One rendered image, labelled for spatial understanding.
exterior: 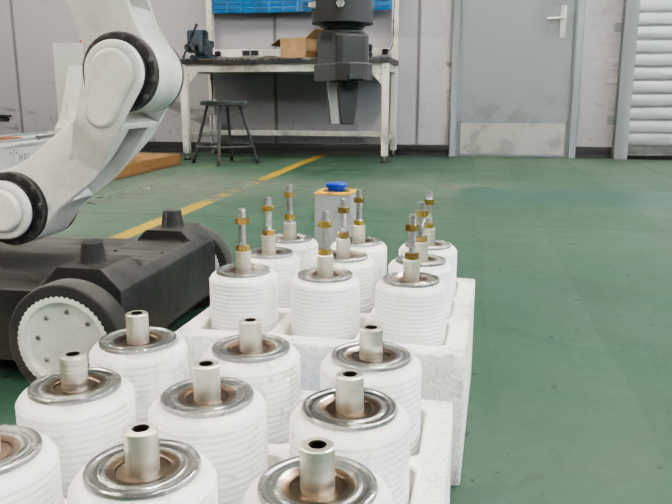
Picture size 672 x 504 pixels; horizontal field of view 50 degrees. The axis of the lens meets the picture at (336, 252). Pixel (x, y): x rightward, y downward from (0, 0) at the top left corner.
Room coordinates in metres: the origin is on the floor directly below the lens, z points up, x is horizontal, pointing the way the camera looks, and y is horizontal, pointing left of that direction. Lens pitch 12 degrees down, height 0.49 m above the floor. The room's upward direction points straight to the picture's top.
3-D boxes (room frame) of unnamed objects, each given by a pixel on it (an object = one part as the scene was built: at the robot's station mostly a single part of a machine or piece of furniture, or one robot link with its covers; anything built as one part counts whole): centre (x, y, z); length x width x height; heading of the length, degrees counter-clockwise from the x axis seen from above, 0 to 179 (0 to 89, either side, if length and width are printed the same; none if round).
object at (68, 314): (1.13, 0.44, 0.10); 0.20 x 0.05 x 0.20; 80
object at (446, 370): (1.07, -0.01, 0.09); 0.39 x 0.39 x 0.18; 77
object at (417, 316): (0.93, -0.10, 0.16); 0.10 x 0.10 x 0.18
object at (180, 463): (0.43, 0.13, 0.25); 0.08 x 0.08 x 0.01
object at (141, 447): (0.43, 0.13, 0.26); 0.02 x 0.02 x 0.03
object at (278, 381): (0.67, 0.08, 0.16); 0.10 x 0.10 x 0.18
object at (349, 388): (0.53, -0.01, 0.26); 0.02 x 0.02 x 0.03
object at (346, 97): (1.05, -0.02, 0.48); 0.03 x 0.02 x 0.06; 112
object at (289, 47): (5.87, 0.27, 0.87); 0.40 x 0.30 x 0.23; 66
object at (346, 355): (0.64, -0.03, 0.25); 0.08 x 0.08 x 0.01
